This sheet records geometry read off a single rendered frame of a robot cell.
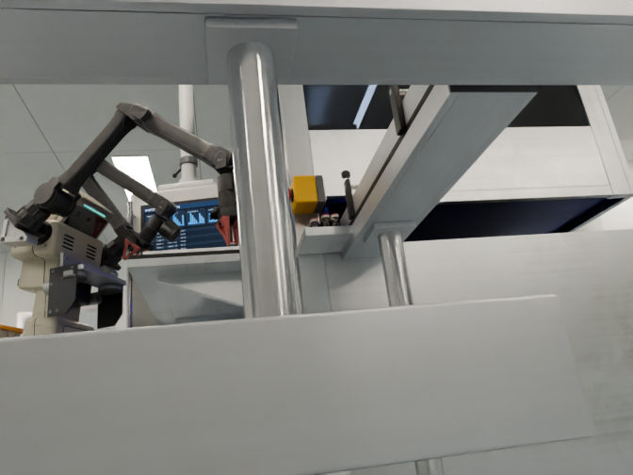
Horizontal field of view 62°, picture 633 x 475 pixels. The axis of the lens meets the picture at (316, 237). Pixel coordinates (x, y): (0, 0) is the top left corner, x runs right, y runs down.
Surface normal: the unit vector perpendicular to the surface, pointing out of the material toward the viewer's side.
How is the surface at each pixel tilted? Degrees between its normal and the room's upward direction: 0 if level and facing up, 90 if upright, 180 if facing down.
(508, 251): 90
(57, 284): 90
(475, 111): 180
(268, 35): 180
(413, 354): 90
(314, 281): 90
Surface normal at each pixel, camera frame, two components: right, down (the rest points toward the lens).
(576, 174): 0.16, -0.35
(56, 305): -0.24, -0.30
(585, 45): 0.11, 0.94
